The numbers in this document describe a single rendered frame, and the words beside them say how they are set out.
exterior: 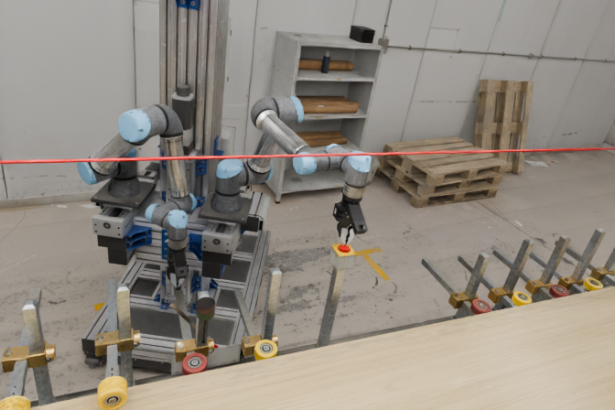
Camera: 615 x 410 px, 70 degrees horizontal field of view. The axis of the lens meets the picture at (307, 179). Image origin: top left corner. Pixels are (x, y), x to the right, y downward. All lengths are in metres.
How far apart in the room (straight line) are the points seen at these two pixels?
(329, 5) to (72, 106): 2.39
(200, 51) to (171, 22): 0.17
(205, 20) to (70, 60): 1.99
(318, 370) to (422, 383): 0.37
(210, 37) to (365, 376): 1.49
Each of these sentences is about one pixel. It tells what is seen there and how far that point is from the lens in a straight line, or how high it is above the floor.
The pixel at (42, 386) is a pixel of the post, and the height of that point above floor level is 0.82.
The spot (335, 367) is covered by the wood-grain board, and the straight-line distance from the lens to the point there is 1.68.
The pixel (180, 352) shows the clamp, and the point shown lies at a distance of 1.72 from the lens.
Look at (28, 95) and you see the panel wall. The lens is 3.95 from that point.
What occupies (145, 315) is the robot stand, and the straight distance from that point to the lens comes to 2.80.
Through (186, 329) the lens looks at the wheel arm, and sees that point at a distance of 1.79.
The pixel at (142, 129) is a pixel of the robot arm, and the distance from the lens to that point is 1.74.
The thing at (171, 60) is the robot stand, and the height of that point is 1.67.
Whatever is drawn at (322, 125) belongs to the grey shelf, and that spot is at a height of 0.62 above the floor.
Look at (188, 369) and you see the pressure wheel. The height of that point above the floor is 0.91.
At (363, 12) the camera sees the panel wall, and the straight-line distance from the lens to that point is 4.60.
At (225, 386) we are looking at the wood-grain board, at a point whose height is 0.90.
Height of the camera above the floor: 2.15
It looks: 26 degrees down
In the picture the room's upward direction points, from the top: 9 degrees clockwise
